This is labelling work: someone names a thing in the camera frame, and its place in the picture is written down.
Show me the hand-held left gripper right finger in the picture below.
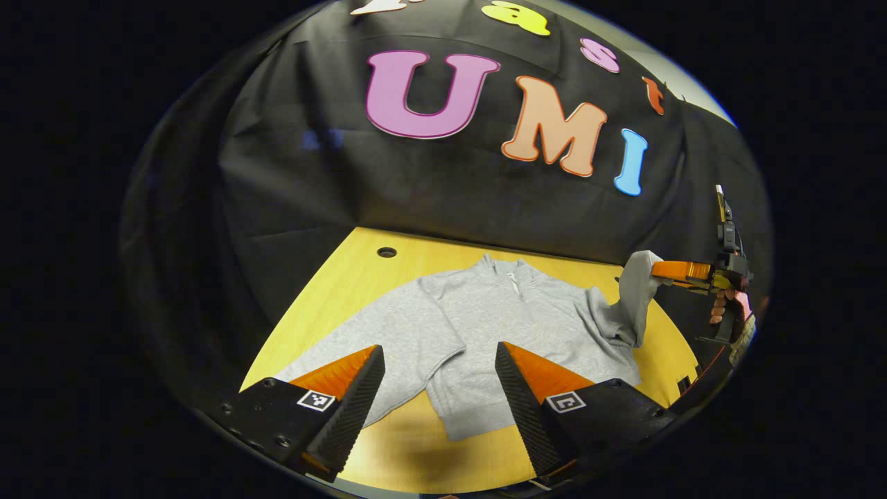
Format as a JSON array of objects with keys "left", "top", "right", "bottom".
[{"left": 494, "top": 341, "right": 680, "bottom": 479}]

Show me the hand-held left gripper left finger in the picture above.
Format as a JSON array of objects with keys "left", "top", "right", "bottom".
[{"left": 218, "top": 344, "right": 386, "bottom": 484}]

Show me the grey zip-neck sweatshirt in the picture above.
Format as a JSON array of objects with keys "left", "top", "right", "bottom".
[{"left": 274, "top": 249, "right": 666, "bottom": 442}]

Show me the black backdrop cloth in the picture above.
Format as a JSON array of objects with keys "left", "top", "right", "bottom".
[{"left": 121, "top": 0, "right": 773, "bottom": 417}]

